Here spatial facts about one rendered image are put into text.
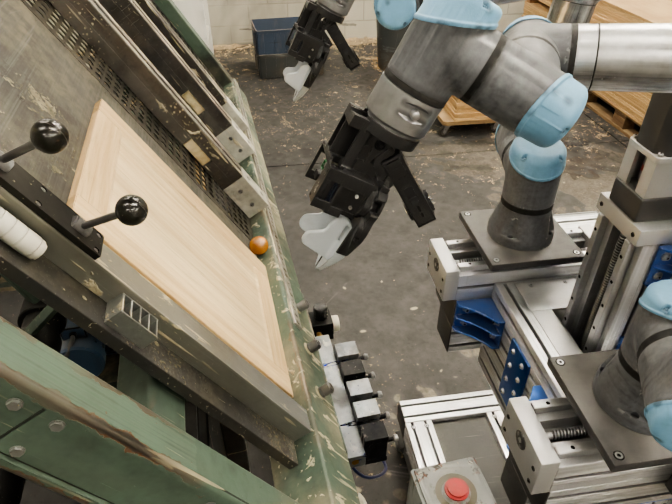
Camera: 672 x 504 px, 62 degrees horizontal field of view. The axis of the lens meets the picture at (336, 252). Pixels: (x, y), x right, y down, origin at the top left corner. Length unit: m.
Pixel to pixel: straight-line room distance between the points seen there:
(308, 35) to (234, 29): 5.08
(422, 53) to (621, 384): 0.64
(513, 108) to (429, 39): 0.11
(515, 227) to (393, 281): 1.56
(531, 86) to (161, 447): 0.54
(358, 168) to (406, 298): 2.12
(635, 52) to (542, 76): 0.15
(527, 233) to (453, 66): 0.78
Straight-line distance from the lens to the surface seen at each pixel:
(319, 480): 1.06
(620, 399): 1.03
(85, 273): 0.81
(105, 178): 1.03
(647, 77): 0.74
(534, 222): 1.33
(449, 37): 0.59
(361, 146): 0.63
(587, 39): 0.73
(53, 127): 0.67
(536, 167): 1.26
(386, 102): 0.61
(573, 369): 1.10
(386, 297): 2.73
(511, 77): 0.60
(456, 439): 1.98
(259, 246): 1.50
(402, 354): 2.47
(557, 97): 0.61
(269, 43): 5.29
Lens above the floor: 1.80
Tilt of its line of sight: 37 degrees down
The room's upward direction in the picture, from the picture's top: straight up
